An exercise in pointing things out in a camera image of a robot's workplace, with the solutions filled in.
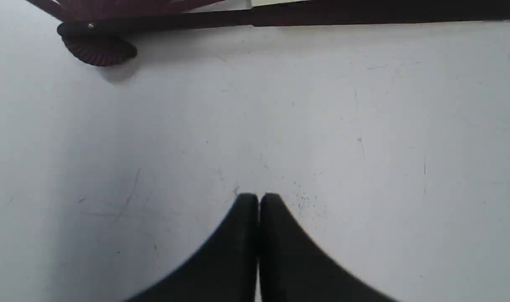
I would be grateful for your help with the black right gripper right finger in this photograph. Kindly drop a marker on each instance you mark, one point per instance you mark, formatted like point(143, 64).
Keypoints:
point(294, 269)

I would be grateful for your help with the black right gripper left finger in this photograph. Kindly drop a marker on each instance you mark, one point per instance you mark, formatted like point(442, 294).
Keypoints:
point(223, 269)

